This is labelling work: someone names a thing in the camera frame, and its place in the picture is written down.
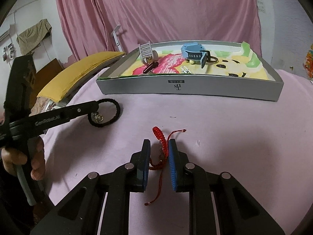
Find black braided bracelet with charm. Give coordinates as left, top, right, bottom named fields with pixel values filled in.
left=87, top=98, right=122, bottom=128

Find yellow pillow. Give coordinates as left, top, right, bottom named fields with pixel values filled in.
left=37, top=52, right=125, bottom=103

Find olive hanging cloth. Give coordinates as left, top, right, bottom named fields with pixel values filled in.
left=16, top=19, right=52, bottom=55

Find white claw hair clip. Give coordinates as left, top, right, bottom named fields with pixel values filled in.
left=139, top=41, right=159, bottom=65

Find white flat hair clip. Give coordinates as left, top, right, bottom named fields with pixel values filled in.
left=181, top=66, right=192, bottom=74

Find blue claw hair clip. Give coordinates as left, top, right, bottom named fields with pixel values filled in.
left=181, top=42, right=211, bottom=69

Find wall photos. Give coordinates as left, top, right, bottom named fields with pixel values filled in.
left=3, top=43, right=15, bottom=61

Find red braided bracelet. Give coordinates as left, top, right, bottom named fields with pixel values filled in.
left=144, top=126, right=187, bottom=206

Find grey shallow box tray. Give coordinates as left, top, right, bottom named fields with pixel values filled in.
left=97, top=40, right=284, bottom=101

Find dark red hair clip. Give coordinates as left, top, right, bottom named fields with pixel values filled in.
left=143, top=61, right=159, bottom=74

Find pink bed sheet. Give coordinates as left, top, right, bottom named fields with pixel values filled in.
left=43, top=70, right=312, bottom=234

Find person's left hand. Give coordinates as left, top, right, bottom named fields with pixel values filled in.
left=1, top=136, right=46, bottom=181

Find pink curtain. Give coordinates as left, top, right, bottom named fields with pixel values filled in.
left=56, top=0, right=262, bottom=60

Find brown wooden headboard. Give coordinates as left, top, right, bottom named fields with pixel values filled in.
left=30, top=58, right=63, bottom=108

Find white window handle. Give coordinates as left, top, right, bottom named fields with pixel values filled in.
left=111, top=24, right=123, bottom=52

